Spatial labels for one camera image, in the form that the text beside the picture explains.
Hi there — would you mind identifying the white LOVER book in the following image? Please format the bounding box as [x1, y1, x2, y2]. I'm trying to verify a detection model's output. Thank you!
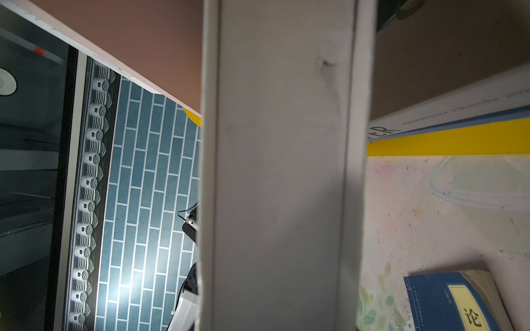
[367, 63, 529, 141]

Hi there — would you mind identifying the navy blue book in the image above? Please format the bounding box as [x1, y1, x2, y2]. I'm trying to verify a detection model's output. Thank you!
[404, 270, 513, 331]

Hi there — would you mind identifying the yellow pink blue bookshelf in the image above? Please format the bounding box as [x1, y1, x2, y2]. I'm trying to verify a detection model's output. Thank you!
[4, 1, 529, 157]

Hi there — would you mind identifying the white LOEWE book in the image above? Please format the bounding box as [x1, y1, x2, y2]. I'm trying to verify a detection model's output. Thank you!
[195, 1, 378, 330]

